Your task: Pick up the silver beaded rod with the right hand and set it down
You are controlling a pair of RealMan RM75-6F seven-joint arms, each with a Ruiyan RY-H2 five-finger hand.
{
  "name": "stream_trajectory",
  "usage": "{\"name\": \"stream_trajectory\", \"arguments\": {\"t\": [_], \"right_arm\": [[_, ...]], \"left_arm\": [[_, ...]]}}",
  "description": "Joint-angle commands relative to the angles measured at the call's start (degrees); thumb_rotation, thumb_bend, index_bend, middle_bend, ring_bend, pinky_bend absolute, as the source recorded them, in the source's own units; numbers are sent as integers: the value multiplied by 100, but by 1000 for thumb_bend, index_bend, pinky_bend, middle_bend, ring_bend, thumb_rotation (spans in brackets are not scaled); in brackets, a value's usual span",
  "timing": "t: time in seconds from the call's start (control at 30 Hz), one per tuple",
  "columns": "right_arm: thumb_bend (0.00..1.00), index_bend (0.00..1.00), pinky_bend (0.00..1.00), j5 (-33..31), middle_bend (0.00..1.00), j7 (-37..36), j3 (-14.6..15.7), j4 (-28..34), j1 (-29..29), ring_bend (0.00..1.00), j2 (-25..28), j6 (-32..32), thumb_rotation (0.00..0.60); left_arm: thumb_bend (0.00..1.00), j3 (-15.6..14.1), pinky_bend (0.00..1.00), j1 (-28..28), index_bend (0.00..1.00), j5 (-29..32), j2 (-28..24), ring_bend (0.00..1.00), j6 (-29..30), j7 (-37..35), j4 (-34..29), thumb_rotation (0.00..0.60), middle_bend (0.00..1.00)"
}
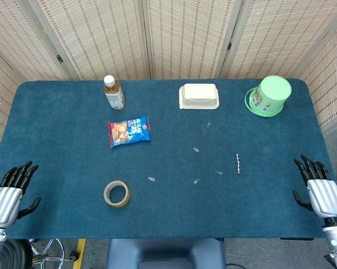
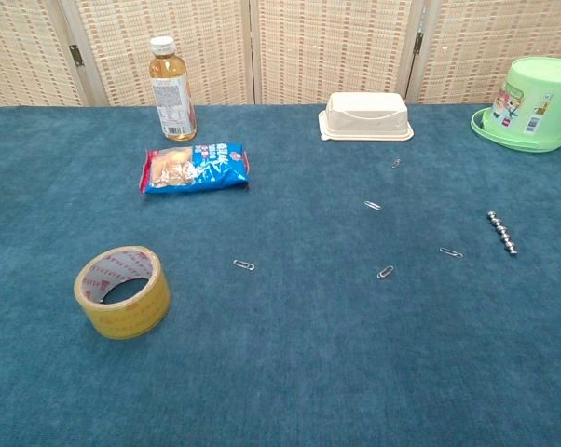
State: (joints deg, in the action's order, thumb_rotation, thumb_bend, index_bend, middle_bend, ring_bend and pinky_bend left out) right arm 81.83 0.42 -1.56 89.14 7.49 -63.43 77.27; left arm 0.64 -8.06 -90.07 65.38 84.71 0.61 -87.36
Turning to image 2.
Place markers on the woven bamboo screen panel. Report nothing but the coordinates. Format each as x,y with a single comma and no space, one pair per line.
485,37
122,46
24,51
332,46

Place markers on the blue snack bag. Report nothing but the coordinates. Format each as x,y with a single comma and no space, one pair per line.
201,170

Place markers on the amber tea bottle white cap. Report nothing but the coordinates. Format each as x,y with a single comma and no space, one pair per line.
173,93

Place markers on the yellow packing tape roll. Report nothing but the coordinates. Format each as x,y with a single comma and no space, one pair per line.
122,322

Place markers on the blue carpet table cover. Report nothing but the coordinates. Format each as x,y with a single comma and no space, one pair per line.
280,354

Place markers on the cream plastic lidded container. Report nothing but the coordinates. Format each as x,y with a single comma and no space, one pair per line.
364,118

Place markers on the green plastic bucket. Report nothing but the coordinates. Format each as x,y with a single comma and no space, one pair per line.
537,93

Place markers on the dark metal screen hinge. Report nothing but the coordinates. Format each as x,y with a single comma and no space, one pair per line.
77,55
418,42

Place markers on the silver paper clip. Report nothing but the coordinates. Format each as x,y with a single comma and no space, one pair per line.
373,205
395,163
244,265
451,253
385,272

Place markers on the string of metal balls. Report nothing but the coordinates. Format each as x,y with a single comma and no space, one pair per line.
502,233

